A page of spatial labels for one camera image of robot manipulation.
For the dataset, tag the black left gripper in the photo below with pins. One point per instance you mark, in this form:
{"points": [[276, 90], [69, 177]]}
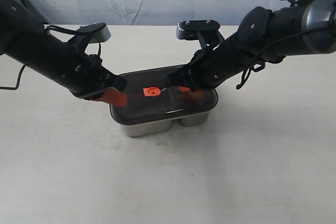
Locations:
{"points": [[96, 83]]}

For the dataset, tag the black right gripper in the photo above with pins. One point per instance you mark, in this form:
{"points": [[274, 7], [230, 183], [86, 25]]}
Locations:
{"points": [[203, 72]]}

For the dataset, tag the dark transparent lid orange seal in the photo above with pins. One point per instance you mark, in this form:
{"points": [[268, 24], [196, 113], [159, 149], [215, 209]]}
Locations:
{"points": [[150, 101]]}

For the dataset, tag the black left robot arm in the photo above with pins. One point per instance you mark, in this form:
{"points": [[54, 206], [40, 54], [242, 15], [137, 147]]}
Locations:
{"points": [[59, 54]]}

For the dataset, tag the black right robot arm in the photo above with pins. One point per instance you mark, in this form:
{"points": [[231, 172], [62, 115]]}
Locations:
{"points": [[264, 36]]}

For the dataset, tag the steel two-compartment lunch box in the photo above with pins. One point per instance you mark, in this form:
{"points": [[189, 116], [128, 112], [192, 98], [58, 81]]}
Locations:
{"points": [[164, 125]]}

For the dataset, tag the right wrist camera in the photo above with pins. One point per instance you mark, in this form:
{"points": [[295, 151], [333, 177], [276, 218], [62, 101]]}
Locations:
{"points": [[188, 30]]}

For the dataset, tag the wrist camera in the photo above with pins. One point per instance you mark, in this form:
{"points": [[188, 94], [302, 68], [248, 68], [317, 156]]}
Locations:
{"points": [[98, 32], [188, 30]]}

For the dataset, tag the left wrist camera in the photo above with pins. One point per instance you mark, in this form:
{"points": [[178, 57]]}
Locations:
{"points": [[98, 32]]}

